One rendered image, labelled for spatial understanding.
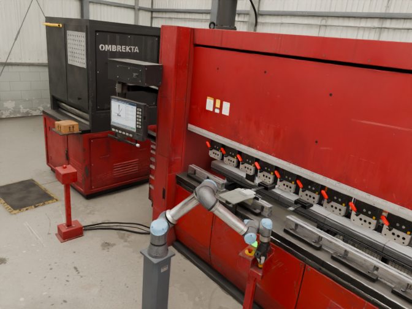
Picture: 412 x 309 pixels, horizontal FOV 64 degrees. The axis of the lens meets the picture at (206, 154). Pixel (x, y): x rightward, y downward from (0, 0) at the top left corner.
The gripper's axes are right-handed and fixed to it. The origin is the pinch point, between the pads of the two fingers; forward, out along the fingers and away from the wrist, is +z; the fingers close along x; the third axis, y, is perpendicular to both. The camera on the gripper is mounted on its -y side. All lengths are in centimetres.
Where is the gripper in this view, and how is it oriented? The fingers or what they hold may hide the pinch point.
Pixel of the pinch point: (260, 263)
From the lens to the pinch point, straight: 253.1
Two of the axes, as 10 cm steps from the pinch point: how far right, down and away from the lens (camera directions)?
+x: -7.9, -2.7, 5.5
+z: -0.4, 9.2, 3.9
